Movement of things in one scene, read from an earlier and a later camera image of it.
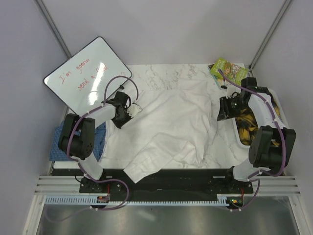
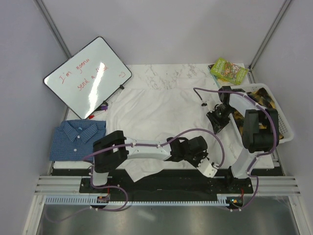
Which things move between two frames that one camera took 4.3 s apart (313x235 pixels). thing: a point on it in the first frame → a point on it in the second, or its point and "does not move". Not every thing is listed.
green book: [236, 73] does not move
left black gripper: [120, 125] → [202, 154]
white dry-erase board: [81, 82] does not move
